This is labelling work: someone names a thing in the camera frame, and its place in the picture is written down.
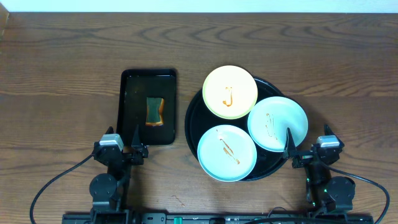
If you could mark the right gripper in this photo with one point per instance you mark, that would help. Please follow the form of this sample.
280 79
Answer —
308 156

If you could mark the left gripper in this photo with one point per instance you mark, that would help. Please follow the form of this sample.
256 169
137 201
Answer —
125 154

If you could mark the orange green sponge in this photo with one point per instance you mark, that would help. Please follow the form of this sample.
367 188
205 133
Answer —
155 107

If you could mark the light green plate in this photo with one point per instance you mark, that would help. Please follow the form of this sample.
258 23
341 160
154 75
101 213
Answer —
270 119

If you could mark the light blue front plate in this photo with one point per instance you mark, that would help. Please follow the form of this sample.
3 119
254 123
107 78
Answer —
227 153

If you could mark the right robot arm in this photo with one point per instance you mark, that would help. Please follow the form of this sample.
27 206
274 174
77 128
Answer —
328 195

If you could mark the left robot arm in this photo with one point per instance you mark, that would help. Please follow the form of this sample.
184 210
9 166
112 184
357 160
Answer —
109 190

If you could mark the black rectangular tray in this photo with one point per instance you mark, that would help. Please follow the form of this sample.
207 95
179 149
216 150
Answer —
136 86

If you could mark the black round tray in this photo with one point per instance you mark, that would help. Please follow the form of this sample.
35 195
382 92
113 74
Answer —
199 119

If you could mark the yellow plate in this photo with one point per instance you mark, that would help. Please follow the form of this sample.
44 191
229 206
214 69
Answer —
229 92

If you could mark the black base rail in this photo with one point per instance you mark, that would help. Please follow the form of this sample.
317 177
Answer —
161 218

